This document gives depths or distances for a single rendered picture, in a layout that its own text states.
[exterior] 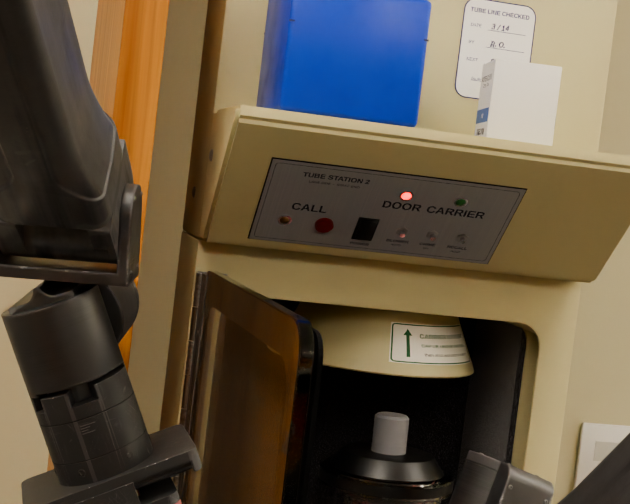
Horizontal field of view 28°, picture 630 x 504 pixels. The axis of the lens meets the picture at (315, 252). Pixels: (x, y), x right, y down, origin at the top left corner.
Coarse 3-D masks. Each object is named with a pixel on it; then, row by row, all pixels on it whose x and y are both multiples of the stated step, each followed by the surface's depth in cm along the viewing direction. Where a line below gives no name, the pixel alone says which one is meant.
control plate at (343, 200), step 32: (288, 160) 88; (288, 192) 90; (320, 192) 90; (352, 192) 91; (384, 192) 91; (416, 192) 91; (448, 192) 91; (480, 192) 92; (512, 192) 92; (256, 224) 93; (288, 224) 93; (352, 224) 93; (384, 224) 94; (416, 224) 94; (448, 224) 94; (480, 224) 94; (416, 256) 97; (448, 256) 97; (480, 256) 97
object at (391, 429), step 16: (384, 416) 100; (400, 416) 100; (384, 432) 99; (400, 432) 100; (352, 448) 101; (368, 448) 101; (384, 448) 100; (400, 448) 100; (416, 448) 103; (336, 464) 99; (352, 464) 98; (368, 464) 97; (384, 464) 97; (400, 464) 97; (416, 464) 98; (432, 464) 99; (384, 480) 96; (400, 480) 96; (416, 480) 97; (432, 480) 98
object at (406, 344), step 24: (312, 312) 106; (336, 312) 104; (360, 312) 104; (384, 312) 103; (408, 312) 104; (336, 336) 103; (360, 336) 103; (384, 336) 103; (408, 336) 103; (432, 336) 104; (456, 336) 106; (336, 360) 103; (360, 360) 102; (384, 360) 102; (408, 360) 102; (432, 360) 103; (456, 360) 105
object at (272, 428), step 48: (240, 288) 82; (240, 336) 80; (288, 336) 68; (240, 384) 78; (288, 384) 67; (192, 432) 93; (240, 432) 77; (288, 432) 66; (192, 480) 91; (240, 480) 76; (288, 480) 66
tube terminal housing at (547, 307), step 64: (256, 0) 96; (448, 0) 99; (512, 0) 100; (576, 0) 101; (256, 64) 96; (448, 64) 99; (576, 64) 102; (448, 128) 100; (576, 128) 102; (192, 192) 101; (192, 256) 98; (256, 256) 97; (320, 256) 98; (512, 320) 102
